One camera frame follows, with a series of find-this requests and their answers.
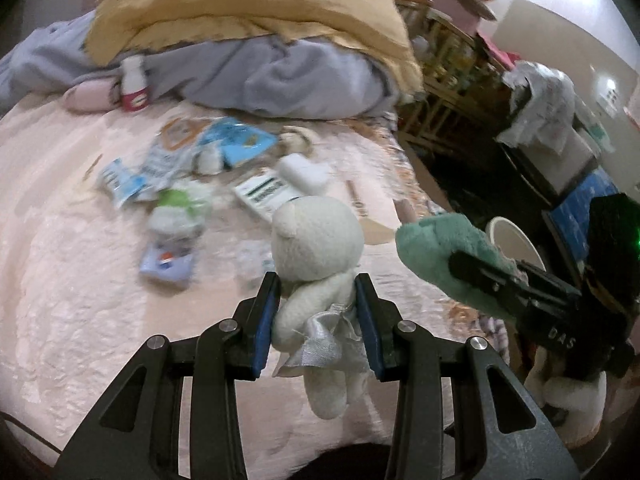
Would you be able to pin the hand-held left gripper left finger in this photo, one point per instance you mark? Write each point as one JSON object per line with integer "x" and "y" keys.
{"x": 262, "y": 321}

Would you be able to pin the pink bed blanket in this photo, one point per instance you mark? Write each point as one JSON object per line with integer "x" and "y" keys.
{"x": 100, "y": 320}

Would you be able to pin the green and white packet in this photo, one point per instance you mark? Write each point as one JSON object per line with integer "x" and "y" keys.
{"x": 177, "y": 210}

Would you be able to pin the pink soft pouch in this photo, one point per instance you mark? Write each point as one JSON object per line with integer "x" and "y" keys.
{"x": 90, "y": 96}

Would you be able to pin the white teddy bear plush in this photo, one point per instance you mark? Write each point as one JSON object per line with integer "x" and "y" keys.
{"x": 315, "y": 240}

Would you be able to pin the wooden crib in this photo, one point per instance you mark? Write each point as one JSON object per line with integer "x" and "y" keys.
{"x": 445, "y": 75}

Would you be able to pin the grey blue blanket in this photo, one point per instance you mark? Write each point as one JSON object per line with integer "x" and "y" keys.
{"x": 280, "y": 75}

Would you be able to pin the white plush toy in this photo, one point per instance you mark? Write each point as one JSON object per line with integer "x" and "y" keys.
{"x": 575, "y": 400}

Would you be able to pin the blue snack packet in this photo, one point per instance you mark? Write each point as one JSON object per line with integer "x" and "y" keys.
{"x": 240, "y": 142}

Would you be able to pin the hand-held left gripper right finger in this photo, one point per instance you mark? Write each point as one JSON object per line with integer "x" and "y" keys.
{"x": 369, "y": 325}

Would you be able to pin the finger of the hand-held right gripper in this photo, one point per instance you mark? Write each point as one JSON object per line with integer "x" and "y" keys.
{"x": 547, "y": 275}
{"x": 480, "y": 272}

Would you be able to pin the green plush toy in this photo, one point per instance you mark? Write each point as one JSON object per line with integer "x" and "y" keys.
{"x": 440, "y": 245}

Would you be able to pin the orange and white snack packet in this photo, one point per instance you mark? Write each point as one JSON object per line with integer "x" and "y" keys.
{"x": 180, "y": 134}

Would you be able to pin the white crumpled cloth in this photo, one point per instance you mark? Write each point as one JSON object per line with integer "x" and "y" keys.
{"x": 542, "y": 105}

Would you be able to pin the white box black label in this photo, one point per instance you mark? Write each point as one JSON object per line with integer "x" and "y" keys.
{"x": 265, "y": 192}

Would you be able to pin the white and blue wrapper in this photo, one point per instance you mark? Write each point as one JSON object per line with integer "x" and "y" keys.
{"x": 135, "y": 175}

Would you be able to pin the small blue packet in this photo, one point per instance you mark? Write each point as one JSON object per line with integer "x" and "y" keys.
{"x": 167, "y": 260}

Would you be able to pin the white bottle with red label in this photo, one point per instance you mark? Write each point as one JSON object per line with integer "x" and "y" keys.
{"x": 134, "y": 85}

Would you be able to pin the blue box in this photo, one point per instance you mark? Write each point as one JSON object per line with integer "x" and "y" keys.
{"x": 582, "y": 210}

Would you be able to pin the yellow fleece blanket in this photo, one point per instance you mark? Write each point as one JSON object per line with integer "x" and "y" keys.
{"x": 250, "y": 5}

